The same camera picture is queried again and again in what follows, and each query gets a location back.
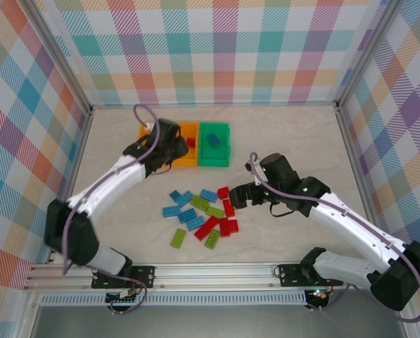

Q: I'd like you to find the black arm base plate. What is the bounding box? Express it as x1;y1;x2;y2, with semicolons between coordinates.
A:
277;263;344;287
91;265;156;289

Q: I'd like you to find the aluminium side rail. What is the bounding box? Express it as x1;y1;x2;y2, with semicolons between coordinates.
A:
335;101;388;260
47;107;94;265

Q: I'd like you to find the aluminium frame post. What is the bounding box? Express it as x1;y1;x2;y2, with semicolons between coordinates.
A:
335;0;402;105
25;0;94;111

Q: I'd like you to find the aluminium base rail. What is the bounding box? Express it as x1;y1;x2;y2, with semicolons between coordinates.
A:
23;262;420;292

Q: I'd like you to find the small circuit board with LED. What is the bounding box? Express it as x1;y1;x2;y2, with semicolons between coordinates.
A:
306;288;332;304

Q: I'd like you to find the grey metal panel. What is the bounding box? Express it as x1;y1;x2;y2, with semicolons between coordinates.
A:
30;305;407;338

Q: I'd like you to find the aluminium back rail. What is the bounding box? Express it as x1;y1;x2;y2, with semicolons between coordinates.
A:
89;101;339;108

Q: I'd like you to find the white slotted cable duct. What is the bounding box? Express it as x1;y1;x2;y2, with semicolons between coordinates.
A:
40;294;307;306

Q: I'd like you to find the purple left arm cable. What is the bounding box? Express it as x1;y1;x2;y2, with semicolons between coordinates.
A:
62;104;160;315

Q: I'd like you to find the green plastic bin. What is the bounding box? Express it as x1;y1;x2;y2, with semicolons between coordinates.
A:
198;121;231;168

